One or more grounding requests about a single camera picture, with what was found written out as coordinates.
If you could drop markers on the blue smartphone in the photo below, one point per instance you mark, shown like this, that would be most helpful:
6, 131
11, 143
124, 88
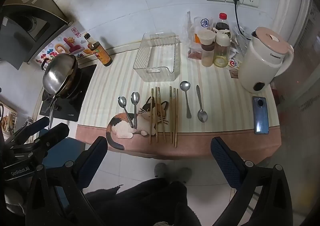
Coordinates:
261, 118

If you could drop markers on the seasoning jar with white lid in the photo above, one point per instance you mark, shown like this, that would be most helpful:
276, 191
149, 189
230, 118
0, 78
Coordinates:
207, 51

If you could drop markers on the steel wok with lid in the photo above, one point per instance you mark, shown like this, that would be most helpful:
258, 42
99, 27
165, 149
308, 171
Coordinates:
58, 73

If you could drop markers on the red chili packet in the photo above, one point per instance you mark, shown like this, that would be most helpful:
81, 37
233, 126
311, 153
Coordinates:
195, 54

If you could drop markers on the striped cat table mat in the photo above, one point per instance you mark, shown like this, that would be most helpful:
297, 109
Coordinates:
225, 106

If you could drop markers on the small printed packet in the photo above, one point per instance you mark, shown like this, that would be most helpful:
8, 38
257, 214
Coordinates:
234, 73

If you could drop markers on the small box with red swirl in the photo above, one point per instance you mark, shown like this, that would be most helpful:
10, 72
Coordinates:
233, 63

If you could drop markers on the clear plastic bag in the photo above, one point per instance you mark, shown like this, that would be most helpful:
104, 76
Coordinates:
188, 28

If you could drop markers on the large round steel spoon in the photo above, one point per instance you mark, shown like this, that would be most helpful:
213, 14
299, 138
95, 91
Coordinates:
185, 86

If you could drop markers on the colourful wall sticker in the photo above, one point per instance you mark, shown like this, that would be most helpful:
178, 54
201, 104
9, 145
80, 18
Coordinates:
72, 46

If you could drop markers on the clear plastic container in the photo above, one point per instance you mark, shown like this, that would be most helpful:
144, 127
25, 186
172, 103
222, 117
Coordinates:
157, 58

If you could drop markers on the set of wooden chopsticks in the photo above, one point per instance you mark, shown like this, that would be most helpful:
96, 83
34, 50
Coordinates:
173, 116

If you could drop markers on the person's dark fleece clothing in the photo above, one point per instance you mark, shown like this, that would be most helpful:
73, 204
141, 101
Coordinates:
150, 203

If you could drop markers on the steel range hood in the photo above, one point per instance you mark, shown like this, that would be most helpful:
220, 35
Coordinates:
32, 23

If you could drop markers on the grey slipper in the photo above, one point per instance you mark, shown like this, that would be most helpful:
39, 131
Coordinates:
160, 169

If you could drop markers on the orange box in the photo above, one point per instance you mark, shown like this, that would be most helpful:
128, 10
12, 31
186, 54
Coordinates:
203, 23

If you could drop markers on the oval steel spoon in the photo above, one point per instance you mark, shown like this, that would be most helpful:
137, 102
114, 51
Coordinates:
202, 116

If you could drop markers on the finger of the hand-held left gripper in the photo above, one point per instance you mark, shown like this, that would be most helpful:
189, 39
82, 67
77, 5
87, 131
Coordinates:
53, 133
32, 127

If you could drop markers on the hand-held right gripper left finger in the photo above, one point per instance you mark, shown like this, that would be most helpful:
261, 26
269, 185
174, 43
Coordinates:
96, 152

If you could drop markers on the soy sauce bottle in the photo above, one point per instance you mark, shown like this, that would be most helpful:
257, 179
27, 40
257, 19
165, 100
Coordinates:
100, 52

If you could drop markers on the black induction cooktop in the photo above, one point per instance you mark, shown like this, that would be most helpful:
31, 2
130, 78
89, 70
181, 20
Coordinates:
80, 93

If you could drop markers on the small patterned steel spoon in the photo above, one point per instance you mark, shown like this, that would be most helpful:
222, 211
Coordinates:
135, 97
122, 102

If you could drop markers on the crumpled clear plastic bags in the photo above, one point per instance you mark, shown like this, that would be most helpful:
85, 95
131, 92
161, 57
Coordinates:
240, 43

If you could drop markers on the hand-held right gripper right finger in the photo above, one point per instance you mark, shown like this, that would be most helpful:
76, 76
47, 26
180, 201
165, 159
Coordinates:
222, 158

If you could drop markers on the dark sauce bottle red cap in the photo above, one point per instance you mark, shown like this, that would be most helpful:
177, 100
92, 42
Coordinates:
222, 22

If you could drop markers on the glass oil bottle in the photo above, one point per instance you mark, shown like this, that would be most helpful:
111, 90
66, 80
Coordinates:
221, 53

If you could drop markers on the cream electric kettle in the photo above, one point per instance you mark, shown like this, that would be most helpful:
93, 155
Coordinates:
262, 61

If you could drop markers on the white storage rack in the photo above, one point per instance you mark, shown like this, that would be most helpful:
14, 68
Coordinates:
7, 121

